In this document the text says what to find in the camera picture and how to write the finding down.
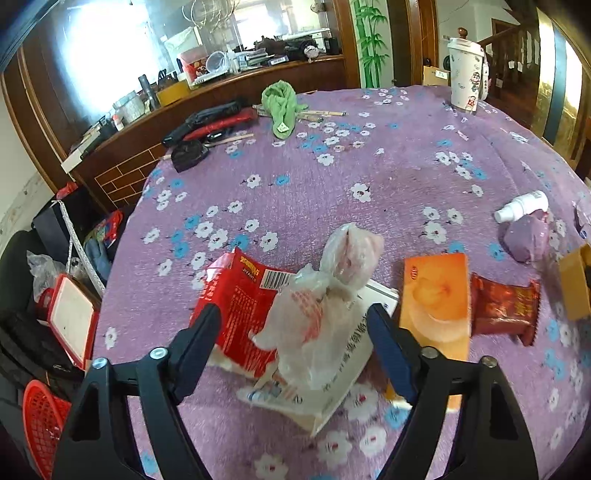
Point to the black red umbrella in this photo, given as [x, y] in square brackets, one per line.
[202, 123]

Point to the crumpled purple wrapper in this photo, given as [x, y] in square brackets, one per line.
[526, 240]

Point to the white green medicine box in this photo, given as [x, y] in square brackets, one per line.
[311, 409]

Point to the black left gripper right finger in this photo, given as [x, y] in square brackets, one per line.
[492, 440]

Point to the dark red snack wrapper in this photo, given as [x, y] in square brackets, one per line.
[500, 309]

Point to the red white lidded box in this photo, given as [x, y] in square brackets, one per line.
[73, 318]

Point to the wooden counter shelf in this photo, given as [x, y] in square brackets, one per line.
[112, 173]

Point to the wooden stair railing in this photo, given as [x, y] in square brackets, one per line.
[513, 71]

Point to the white plastic bottle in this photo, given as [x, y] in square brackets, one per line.
[521, 206]

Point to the black pouch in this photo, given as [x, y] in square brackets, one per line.
[188, 154]

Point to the white cartoon paper cup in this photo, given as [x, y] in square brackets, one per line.
[467, 61]

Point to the green cloth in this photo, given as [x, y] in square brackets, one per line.
[280, 101]

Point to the black bag with rope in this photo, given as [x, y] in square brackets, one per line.
[50, 223]

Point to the clear plastic bag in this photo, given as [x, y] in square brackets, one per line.
[310, 318]

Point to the red white snack bag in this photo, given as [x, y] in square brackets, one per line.
[243, 290]

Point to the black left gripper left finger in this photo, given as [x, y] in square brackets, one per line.
[97, 441]

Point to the yellow plastic lid cup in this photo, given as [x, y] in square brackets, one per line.
[574, 272]

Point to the orange carton box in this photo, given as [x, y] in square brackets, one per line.
[436, 305]

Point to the cardboard box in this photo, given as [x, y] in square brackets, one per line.
[434, 76]

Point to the purple floral tablecloth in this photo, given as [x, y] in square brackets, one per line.
[401, 163]

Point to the red plastic basket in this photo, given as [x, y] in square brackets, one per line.
[44, 417]

